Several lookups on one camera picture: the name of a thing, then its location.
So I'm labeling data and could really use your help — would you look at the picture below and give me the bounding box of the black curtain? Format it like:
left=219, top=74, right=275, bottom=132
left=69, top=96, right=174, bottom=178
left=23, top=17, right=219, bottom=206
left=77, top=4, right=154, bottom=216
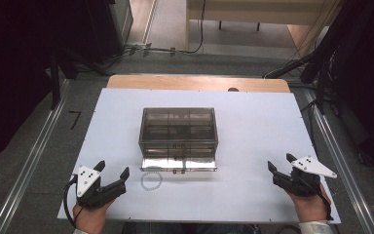
left=0, top=0, right=125, bottom=169
left=300, top=0, right=374, bottom=174

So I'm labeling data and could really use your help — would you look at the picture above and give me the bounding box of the black metal stand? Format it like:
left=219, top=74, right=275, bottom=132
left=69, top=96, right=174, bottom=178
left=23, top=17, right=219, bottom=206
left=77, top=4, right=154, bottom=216
left=45, top=48, right=111, bottom=111
left=262, top=48, right=330, bottom=115

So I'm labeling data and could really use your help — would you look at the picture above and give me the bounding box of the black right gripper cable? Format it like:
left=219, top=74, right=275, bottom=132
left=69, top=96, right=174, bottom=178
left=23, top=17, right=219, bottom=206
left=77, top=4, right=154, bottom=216
left=318, top=182, right=335, bottom=222

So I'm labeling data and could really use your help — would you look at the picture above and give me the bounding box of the person's right hand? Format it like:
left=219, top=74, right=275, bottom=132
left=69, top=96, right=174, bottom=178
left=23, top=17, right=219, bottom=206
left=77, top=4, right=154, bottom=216
left=284, top=184, right=333, bottom=224

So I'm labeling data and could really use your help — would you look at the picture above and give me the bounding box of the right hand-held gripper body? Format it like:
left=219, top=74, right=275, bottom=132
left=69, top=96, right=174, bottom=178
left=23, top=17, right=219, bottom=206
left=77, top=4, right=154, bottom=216
left=272, top=155, right=338, bottom=198

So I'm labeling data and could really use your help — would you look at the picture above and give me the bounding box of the clear bead bracelet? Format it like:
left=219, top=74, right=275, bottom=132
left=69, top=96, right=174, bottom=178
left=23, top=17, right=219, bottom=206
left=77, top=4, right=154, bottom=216
left=140, top=172, right=164, bottom=192

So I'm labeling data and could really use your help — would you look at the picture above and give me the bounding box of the person's left hand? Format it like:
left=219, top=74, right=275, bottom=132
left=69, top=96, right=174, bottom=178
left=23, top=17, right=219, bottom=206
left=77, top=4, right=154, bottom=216
left=72, top=199, right=115, bottom=234

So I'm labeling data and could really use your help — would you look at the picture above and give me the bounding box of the beige bench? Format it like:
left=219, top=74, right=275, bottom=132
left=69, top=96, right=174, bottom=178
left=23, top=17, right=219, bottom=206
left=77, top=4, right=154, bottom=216
left=185, top=0, right=342, bottom=52

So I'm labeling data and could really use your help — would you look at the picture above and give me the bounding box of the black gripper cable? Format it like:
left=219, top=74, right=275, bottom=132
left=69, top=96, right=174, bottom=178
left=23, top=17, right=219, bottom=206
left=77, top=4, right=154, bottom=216
left=62, top=174, right=79, bottom=228
left=318, top=182, right=335, bottom=222

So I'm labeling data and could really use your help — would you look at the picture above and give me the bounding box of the black floor cable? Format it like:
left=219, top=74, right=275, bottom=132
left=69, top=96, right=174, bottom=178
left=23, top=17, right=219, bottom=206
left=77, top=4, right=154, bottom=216
left=123, top=0, right=207, bottom=57

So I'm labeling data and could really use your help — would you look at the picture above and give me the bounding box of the wooden table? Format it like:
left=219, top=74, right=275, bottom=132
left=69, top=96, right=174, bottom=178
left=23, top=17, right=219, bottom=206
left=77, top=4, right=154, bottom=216
left=105, top=74, right=291, bottom=94

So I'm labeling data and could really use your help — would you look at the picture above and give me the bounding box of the transparent grey drawer box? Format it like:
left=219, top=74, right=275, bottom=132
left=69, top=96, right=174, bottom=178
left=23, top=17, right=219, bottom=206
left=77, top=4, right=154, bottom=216
left=137, top=106, right=219, bottom=173

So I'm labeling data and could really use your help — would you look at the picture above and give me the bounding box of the aluminium floor rail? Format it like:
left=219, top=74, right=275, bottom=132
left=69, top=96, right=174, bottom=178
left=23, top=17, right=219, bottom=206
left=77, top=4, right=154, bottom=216
left=0, top=77, right=72, bottom=234
left=303, top=88, right=374, bottom=234

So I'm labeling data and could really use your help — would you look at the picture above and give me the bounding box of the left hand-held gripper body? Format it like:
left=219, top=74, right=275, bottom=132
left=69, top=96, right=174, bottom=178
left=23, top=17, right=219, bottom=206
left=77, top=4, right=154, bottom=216
left=75, top=165, right=127, bottom=210

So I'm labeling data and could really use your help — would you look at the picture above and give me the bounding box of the white board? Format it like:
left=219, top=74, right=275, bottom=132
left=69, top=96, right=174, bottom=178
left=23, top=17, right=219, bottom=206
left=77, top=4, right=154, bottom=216
left=56, top=88, right=342, bottom=225

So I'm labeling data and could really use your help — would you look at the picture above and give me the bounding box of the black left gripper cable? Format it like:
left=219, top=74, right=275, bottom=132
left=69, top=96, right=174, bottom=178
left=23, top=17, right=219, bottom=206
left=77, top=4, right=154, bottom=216
left=62, top=174, right=79, bottom=228

